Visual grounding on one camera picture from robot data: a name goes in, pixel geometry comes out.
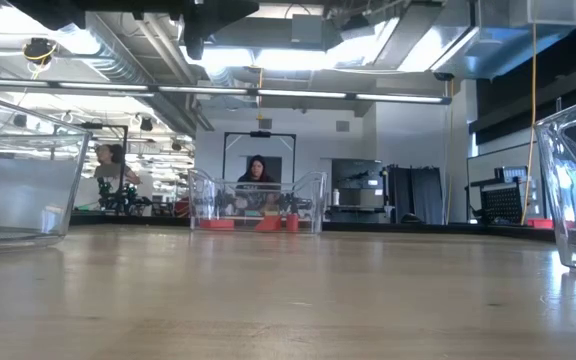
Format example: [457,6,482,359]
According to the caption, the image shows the red wedge block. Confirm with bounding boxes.
[253,214,283,233]

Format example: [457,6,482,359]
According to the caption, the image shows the black background station frame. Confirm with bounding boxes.
[222,131,297,181]

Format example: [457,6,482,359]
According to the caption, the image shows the red rectangular block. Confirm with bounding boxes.
[198,218,236,232]

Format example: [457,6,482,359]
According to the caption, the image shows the black ceiling cord reel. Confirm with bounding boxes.
[22,37,59,67]

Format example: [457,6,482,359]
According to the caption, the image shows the black background cabinet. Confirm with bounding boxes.
[331,158,385,224]

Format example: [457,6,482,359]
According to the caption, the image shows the person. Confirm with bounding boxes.
[235,154,282,214]
[92,143,142,187]

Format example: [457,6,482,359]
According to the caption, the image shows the black background robot arms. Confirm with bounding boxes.
[96,177,154,215]

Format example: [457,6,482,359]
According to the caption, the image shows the black table frame rails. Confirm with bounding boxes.
[70,213,558,244]

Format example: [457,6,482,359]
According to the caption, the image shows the long suspended light bar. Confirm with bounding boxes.
[0,78,453,106]

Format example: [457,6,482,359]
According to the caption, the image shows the dark grey curtain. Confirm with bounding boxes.
[385,165,444,225]

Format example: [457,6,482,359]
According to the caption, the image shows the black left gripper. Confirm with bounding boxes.
[183,0,260,61]

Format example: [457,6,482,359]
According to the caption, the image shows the black perforated cart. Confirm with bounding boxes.
[465,166,532,225]

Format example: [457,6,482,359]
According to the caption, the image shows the dark red chair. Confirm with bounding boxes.
[172,197,192,219]

